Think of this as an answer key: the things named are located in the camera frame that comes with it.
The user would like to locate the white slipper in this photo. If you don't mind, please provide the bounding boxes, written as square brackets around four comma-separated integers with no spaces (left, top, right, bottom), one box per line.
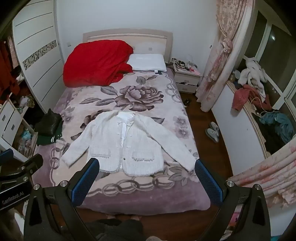
[209,122,220,137]
[205,128,219,143]

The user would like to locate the bed with beige headboard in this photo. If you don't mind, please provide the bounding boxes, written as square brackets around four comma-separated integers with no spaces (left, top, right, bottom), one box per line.
[83,28,174,65]

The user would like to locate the white pillow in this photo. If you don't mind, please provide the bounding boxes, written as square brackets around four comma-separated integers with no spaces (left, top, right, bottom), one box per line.
[127,54,167,72]

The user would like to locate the clutter of small bottles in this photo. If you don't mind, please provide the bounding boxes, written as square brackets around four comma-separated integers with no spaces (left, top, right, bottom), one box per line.
[172,56,199,71]

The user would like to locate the white framed window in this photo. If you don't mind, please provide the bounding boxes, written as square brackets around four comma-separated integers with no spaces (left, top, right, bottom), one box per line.
[245,10,296,112]

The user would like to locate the pile of white clothes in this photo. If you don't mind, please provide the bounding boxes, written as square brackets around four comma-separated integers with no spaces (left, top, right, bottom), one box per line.
[238,57,267,98]

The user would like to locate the red garment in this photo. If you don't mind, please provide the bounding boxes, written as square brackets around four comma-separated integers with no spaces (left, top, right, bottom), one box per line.
[232,84,273,112]

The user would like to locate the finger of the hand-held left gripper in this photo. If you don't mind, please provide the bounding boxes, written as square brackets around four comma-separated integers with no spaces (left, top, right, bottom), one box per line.
[0,148,14,165]
[20,153,44,177]

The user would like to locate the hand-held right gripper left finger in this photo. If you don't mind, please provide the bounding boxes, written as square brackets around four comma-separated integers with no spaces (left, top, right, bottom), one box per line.
[23,158,100,241]

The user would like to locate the blue garment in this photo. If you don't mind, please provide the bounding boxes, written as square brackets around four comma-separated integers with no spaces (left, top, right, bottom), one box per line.
[259,111,295,144]

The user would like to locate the green garment with white stripes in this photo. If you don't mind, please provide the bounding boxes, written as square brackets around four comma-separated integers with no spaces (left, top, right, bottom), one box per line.
[37,120,64,146]

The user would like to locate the cream fleece blanket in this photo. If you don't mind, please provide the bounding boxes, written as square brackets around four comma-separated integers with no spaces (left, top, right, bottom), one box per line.
[31,68,211,217]

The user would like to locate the tied pink floral curtain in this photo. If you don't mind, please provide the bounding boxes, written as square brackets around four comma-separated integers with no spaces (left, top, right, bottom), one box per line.
[195,0,258,113]

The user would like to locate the white wardrobe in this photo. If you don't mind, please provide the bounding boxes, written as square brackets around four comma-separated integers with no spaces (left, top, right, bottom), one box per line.
[12,0,65,114]

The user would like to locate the white nightstand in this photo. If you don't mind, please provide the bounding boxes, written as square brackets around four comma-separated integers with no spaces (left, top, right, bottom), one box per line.
[173,67,201,93]

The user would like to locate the white windowsill cabinet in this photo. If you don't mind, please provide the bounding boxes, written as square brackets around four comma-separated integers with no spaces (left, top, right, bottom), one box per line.
[211,80,269,178]

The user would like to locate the red quilt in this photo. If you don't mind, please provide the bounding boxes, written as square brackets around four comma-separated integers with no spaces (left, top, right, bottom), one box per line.
[63,40,134,88]

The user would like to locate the loose pink floral curtain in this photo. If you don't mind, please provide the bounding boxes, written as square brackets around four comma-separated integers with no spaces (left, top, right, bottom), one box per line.
[225,137,296,209]

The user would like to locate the hanging red clothes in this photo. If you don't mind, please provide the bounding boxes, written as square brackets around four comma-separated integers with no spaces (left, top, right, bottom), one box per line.
[0,41,21,100]

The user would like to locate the white drawer cabinet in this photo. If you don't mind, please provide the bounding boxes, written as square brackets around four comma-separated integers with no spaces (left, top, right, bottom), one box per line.
[0,100,38,163]

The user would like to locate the dark green clothes pile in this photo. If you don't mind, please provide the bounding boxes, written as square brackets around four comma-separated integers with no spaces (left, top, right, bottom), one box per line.
[35,108,63,137]

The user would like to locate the white cable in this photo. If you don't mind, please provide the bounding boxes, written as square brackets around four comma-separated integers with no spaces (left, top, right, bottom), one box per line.
[248,97,274,117]

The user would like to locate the white fluffy jacket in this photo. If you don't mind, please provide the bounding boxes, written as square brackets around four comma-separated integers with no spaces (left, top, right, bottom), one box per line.
[60,110,199,177]

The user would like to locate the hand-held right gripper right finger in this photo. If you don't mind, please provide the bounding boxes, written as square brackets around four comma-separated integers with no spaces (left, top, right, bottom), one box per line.
[195,159,271,241]

